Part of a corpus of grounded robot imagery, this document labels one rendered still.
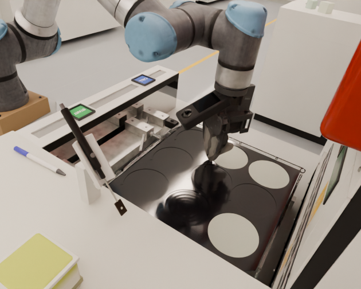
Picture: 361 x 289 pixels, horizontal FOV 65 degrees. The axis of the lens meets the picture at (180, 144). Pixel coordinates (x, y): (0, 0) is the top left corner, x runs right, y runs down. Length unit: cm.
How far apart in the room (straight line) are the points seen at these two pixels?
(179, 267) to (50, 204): 25
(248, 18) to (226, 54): 7
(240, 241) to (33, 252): 36
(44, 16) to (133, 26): 49
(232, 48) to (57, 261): 44
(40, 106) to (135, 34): 62
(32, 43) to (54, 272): 74
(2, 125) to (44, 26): 31
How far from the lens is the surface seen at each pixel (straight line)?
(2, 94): 98
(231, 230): 60
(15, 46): 97
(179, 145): 76
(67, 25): 408
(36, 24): 97
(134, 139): 81
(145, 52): 48
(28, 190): 58
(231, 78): 58
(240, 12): 55
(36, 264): 40
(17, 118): 100
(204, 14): 59
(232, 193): 66
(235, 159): 75
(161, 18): 48
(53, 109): 109
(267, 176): 74
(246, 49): 56
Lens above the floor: 137
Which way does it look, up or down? 37 degrees down
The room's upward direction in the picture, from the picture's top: 7 degrees clockwise
